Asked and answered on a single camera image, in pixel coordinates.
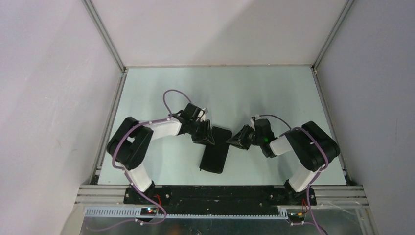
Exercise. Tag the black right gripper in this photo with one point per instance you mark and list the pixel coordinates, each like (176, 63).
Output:
(239, 139)

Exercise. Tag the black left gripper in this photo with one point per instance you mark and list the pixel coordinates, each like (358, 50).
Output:
(206, 134)

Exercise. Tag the black zip tool case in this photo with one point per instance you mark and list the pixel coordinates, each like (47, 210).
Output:
(215, 155)

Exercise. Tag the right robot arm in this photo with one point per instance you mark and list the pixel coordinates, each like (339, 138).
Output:
(312, 146)

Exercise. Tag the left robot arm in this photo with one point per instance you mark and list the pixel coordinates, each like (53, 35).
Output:
(130, 143)

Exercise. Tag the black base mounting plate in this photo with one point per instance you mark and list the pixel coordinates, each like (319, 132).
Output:
(222, 200)

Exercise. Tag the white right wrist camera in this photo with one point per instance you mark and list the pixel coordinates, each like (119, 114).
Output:
(254, 118)

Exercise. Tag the aluminium right table rail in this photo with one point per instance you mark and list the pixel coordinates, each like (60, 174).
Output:
(330, 123)

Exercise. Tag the aluminium table rail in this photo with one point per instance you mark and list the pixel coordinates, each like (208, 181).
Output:
(330, 123)
(107, 128)

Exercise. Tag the aluminium left table rail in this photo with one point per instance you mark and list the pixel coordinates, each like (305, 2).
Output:
(107, 128)

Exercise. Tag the grey slotted cable duct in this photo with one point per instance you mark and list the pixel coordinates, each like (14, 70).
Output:
(116, 212)

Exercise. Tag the aluminium left corner post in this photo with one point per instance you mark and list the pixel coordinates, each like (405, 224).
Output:
(99, 24)

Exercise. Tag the aluminium corner frame post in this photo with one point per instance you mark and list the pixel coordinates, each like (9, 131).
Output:
(333, 32)

